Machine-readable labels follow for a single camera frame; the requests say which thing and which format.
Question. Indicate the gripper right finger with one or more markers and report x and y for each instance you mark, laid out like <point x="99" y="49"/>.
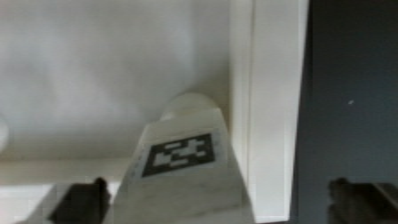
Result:
<point x="363" y="203"/>

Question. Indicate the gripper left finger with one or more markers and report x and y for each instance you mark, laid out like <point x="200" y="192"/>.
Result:
<point x="84" y="204"/>

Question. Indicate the white leg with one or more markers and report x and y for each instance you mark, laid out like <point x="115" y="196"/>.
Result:
<point x="184" y="187"/>

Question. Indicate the white square tabletop part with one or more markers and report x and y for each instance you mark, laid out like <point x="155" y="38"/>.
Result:
<point x="100" y="58"/>

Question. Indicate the white U-shaped obstacle fence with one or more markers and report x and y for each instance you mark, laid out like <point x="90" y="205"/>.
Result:
<point x="276" y="80"/>

